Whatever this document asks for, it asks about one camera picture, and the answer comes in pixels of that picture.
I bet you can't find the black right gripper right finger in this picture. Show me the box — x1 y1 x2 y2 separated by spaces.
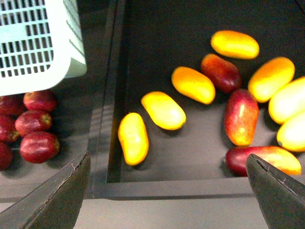
246 154 305 229

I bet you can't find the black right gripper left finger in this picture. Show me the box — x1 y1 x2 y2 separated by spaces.
0 153 91 229

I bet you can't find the light blue plastic basket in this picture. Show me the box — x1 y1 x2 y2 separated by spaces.
0 0 87 95

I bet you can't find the red orange mango bottom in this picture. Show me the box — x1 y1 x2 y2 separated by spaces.
225 146 302 177

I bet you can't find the red yellow mango centre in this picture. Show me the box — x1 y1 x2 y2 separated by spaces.
224 89 259 146

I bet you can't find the yellow mango right edge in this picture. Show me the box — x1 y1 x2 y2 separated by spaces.
268 76 305 125

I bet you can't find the red mango upper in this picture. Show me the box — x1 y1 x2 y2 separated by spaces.
201 53 242 94

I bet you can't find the yellow mango top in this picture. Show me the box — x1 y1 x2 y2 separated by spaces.
210 30 260 60

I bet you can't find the red fruit bottom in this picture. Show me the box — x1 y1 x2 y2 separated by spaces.
20 131 61 164

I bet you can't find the red fruit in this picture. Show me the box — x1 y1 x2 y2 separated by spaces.
0 142 14 171
0 94 26 116
0 115 19 143
20 131 61 164
15 110 52 137
23 90 58 112

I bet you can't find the red fruit left lower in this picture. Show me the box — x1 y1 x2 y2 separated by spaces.
0 142 14 171

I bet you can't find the red fruit left middle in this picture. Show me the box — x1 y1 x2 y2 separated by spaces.
0 115 19 143

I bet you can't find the red fruit top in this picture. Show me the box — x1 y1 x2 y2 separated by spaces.
23 90 58 112

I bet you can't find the red fruit left upper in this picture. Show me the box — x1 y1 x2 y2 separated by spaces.
0 94 26 116

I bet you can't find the black display tray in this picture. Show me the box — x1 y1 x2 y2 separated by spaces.
92 0 305 198

